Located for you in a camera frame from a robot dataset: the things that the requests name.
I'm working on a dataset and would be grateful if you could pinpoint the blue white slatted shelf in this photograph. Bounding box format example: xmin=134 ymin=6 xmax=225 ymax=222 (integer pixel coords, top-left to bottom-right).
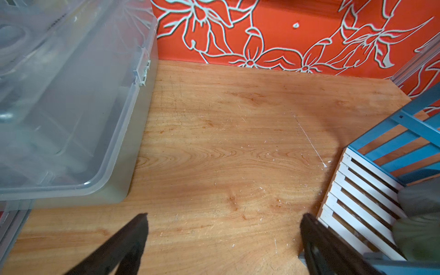
xmin=312 ymin=85 xmax=440 ymax=275

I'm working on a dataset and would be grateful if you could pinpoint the clear plastic storage box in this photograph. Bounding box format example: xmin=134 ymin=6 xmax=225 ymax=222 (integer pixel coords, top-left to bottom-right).
xmin=1 ymin=1 xmax=158 ymax=212

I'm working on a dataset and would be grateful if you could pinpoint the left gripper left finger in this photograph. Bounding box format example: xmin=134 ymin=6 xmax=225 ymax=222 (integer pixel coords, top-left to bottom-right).
xmin=67 ymin=213 xmax=149 ymax=275

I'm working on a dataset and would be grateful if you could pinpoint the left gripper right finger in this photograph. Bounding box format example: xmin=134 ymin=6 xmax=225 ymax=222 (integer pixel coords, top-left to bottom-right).
xmin=300 ymin=213 xmax=381 ymax=275

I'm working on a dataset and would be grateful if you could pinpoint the green small canister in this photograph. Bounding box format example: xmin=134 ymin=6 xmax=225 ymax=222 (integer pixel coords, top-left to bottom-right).
xmin=398 ymin=177 xmax=440 ymax=217

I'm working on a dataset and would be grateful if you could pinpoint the yellow-green small canister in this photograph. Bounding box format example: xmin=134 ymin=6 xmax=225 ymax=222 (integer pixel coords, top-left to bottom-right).
xmin=392 ymin=213 xmax=440 ymax=262

